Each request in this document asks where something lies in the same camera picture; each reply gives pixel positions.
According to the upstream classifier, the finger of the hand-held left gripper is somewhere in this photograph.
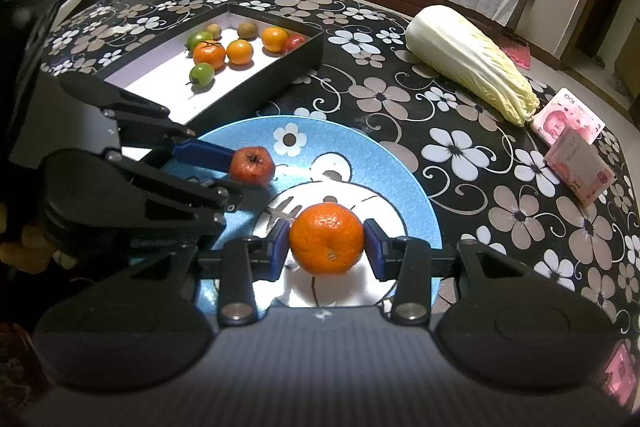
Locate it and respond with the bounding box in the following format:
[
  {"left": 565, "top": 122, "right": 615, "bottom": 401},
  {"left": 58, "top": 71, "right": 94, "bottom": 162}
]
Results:
[
  {"left": 59, "top": 73, "right": 237, "bottom": 170},
  {"left": 102, "top": 149, "right": 247, "bottom": 239}
]

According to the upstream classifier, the flat pink banknote stack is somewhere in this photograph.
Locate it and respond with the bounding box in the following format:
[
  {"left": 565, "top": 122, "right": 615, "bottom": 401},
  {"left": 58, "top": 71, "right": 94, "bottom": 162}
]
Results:
[{"left": 531, "top": 88, "right": 606, "bottom": 145}]

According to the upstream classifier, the green jujube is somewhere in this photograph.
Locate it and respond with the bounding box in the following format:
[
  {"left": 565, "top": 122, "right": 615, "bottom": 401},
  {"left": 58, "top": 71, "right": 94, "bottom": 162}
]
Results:
[{"left": 188, "top": 63, "right": 216, "bottom": 88}]

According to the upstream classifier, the blue cartoon plate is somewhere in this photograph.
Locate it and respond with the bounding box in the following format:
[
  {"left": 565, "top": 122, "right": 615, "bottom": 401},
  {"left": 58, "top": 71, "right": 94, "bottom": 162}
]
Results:
[{"left": 165, "top": 114, "right": 444, "bottom": 309}]

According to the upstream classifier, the upright pink banknote bundle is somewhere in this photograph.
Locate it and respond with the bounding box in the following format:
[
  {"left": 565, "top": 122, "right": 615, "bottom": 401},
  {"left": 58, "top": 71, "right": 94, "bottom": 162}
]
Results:
[{"left": 544, "top": 127, "right": 617, "bottom": 206}]

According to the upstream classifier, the person's left hand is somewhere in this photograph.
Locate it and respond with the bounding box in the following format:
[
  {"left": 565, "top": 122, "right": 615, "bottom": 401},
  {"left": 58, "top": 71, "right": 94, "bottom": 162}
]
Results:
[{"left": 0, "top": 204, "right": 57, "bottom": 267}]

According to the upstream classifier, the orange tangerine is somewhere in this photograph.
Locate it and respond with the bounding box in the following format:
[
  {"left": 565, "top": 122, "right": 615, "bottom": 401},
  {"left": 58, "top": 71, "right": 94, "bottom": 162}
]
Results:
[
  {"left": 261, "top": 27, "right": 290, "bottom": 54},
  {"left": 192, "top": 41, "right": 227, "bottom": 70},
  {"left": 226, "top": 39, "right": 254, "bottom": 66},
  {"left": 288, "top": 202, "right": 365, "bottom": 277}
]

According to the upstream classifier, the black floral tablecloth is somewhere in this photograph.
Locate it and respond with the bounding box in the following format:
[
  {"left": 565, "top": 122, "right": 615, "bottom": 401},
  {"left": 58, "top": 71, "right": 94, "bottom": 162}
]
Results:
[{"left": 40, "top": 0, "right": 640, "bottom": 358}]

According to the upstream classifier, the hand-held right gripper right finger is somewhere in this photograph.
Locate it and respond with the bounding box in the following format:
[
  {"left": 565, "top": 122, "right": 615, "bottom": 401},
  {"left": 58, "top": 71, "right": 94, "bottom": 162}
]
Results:
[{"left": 363, "top": 218, "right": 533, "bottom": 325}]

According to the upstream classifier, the napa cabbage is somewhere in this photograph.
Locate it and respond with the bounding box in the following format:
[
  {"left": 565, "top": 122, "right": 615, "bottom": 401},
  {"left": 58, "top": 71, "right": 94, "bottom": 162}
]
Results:
[{"left": 405, "top": 5, "right": 541, "bottom": 126}]

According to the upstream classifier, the black box with white inside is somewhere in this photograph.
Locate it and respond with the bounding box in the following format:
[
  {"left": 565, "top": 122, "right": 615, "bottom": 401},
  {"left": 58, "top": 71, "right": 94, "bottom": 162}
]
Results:
[{"left": 102, "top": 2, "right": 325, "bottom": 162}]

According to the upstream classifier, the green lime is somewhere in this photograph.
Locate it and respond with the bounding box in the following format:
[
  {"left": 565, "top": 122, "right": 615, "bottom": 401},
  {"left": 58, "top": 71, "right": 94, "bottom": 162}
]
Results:
[{"left": 186, "top": 31, "right": 215, "bottom": 52}]

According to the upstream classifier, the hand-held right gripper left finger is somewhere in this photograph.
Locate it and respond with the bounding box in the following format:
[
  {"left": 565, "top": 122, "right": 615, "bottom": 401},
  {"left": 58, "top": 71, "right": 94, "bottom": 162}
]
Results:
[{"left": 115, "top": 222, "right": 292, "bottom": 328}]

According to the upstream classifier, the pink cloth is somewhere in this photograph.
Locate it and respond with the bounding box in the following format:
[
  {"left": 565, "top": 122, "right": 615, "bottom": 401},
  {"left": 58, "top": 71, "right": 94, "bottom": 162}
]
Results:
[{"left": 501, "top": 33, "right": 534, "bottom": 70}]

